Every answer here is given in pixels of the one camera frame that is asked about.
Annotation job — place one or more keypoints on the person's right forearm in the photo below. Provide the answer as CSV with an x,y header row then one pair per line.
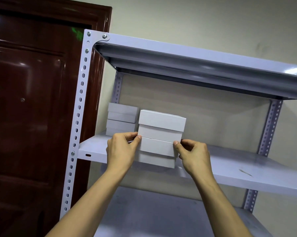
x,y
222,207

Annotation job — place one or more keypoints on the person's left hand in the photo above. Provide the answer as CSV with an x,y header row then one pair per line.
x,y
121,153

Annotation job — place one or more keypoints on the small white logo box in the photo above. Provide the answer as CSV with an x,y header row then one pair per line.
x,y
158,150
122,112
119,126
161,123

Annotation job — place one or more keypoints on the person's left forearm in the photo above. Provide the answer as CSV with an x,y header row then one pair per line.
x,y
89,207

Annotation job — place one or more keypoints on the dark wooden door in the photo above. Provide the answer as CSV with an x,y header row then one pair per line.
x,y
30,121

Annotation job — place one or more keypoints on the person's right hand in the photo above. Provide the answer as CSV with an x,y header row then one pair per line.
x,y
195,158

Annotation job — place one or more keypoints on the white metal shelving rack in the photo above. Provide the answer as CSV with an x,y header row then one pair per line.
x,y
227,66

